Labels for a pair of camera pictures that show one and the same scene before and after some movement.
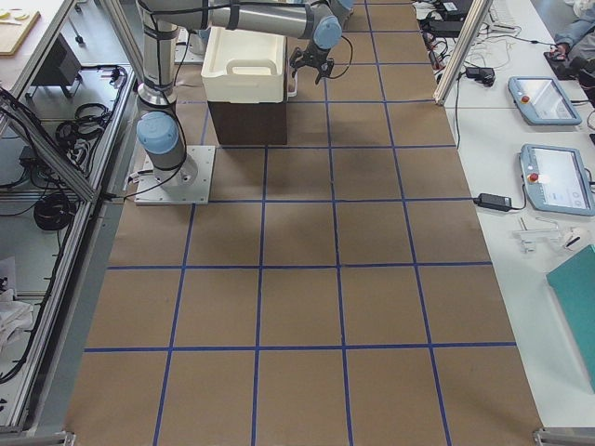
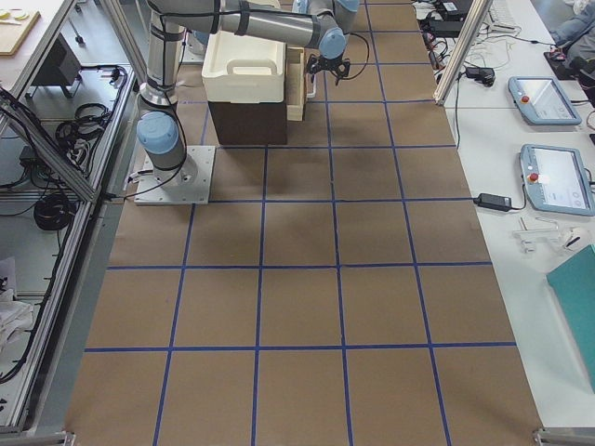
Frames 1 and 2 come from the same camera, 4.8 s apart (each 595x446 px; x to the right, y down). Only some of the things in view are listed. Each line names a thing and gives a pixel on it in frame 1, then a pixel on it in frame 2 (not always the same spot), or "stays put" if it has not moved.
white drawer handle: x=293 y=94 -> x=308 y=94
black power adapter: x=493 y=202 stays put
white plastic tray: x=244 y=67 stays put
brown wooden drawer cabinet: x=249 y=124 stays put
